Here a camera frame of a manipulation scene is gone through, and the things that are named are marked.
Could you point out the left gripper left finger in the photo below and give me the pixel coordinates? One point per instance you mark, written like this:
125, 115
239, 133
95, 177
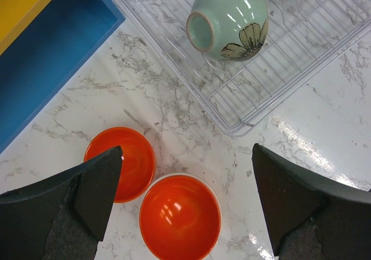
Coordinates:
64, 216

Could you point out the orange bowl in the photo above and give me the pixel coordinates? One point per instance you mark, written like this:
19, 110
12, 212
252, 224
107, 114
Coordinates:
180, 217
138, 160

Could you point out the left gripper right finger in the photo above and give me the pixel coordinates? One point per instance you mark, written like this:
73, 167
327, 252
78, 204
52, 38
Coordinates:
309, 216

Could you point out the white wire dish rack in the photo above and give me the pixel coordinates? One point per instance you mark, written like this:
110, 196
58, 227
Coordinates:
304, 37

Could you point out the pale green ceramic bowl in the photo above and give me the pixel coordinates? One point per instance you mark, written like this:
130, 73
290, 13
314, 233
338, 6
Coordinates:
233, 30

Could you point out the blue shelf unit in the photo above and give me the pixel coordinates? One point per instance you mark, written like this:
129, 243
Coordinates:
47, 54

